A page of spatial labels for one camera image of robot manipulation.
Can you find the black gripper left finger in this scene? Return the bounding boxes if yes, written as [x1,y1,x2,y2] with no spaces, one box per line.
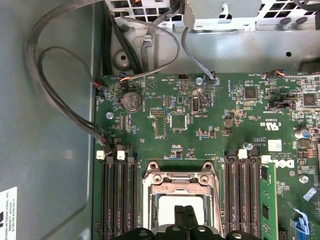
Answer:
[113,204,190,240]

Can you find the black grey PC case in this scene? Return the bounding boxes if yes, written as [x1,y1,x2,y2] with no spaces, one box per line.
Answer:
[0,0,320,240]

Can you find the CPU socket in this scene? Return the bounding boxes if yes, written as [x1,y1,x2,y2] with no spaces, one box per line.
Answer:
[142,161,225,240]

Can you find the silver drive cage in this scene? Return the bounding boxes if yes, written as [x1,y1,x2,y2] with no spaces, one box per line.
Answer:
[104,0,320,35]

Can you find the metal socket cover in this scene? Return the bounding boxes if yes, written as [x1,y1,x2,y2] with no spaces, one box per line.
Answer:
[147,173,221,236]

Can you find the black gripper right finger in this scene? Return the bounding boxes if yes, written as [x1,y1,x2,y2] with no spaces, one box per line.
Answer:
[185,204,255,240]

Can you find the silver green CPU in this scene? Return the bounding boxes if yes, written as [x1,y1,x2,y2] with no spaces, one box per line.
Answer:
[156,193,210,227]

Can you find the black RAM slot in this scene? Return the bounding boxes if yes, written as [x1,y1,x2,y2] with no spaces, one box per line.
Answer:
[114,151,127,230]
[101,156,115,240]
[248,149,261,240]
[126,144,139,230]
[223,149,237,237]
[236,149,250,233]

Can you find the white printed label sticker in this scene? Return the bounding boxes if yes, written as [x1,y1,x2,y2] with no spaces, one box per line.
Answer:
[0,186,18,237]

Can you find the green RAM stick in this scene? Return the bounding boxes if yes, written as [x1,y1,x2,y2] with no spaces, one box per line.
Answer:
[259,162,278,240]

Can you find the grey flat ribbon cable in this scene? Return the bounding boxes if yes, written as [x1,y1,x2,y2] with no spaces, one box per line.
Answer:
[181,26,218,81]

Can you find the thin grey round cable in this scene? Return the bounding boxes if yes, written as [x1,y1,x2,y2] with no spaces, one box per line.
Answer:
[119,21,182,82]

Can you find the green motherboard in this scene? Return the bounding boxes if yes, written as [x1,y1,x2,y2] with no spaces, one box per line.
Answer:
[93,71,320,240]

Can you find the metal locking lever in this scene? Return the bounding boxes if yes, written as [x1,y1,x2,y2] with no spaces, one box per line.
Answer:
[213,172,225,235]

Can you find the thick grey cable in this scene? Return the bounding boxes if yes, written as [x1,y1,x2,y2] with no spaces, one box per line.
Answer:
[24,0,112,157]
[37,46,111,148]

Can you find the coin cell battery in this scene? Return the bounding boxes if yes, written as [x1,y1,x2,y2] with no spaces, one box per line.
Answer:
[119,90,143,113]

